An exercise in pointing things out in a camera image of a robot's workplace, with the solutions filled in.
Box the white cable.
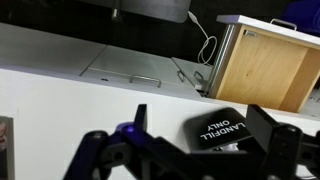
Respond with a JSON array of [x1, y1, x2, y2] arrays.
[[187, 10, 218, 67]]

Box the printed picture sheet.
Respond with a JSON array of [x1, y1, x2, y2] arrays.
[[0, 115, 16, 180]]

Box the dark blue object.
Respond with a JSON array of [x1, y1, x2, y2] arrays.
[[281, 0, 320, 36]]

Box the grey metal stand plate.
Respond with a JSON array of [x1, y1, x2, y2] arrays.
[[75, 0, 193, 24]]

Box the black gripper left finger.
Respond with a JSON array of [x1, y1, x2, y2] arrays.
[[63, 103, 201, 180]]

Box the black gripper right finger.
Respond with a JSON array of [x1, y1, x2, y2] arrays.
[[245, 103, 320, 180]]

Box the black waste bin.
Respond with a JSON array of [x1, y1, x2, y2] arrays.
[[182, 106, 253, 155]]

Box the grey drawer front with handle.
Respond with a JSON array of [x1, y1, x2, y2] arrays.
[[79, 44, 203, 100]]

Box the wooden drawer with white front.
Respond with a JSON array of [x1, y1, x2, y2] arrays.
[[203, 14, 320, 114]]

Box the grey cabinet panel two handles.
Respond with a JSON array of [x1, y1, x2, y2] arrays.
[[171, 56, 214, 92]]

